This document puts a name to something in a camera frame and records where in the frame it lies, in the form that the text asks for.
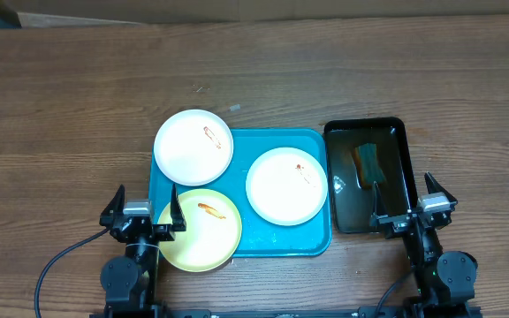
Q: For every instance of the small white paper scrap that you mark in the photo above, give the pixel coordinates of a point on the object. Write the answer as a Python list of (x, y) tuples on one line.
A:
[(235, 107)]

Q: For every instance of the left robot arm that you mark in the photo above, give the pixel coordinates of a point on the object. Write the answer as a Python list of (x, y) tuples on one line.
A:
[(129, 280)]

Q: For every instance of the green orange sponge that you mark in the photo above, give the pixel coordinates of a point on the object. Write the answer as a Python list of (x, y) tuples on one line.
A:
[(367, 165)]

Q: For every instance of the yellow plate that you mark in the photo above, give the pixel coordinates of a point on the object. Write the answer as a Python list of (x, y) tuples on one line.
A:
[(212, 235)]

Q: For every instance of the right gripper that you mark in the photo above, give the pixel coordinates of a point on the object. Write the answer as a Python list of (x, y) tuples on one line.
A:
[(396, 225)]

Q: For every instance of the blue plastic tray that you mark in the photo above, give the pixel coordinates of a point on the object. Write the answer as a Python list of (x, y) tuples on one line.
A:
[(261, 238)]

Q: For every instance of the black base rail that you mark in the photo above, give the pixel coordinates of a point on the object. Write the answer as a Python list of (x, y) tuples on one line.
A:
[(361, 312)]

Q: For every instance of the white plate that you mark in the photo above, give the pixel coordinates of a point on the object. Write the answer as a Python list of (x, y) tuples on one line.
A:
[(193, 147), (286, 186)]

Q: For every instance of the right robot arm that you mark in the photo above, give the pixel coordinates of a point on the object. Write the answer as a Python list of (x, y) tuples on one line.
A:
[(445, 280)]

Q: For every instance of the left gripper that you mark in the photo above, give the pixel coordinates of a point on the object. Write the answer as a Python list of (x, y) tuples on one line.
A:
[(178, 223)]

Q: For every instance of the black water tray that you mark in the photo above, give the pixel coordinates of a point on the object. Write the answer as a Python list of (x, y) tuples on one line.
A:
[(351, 205)]

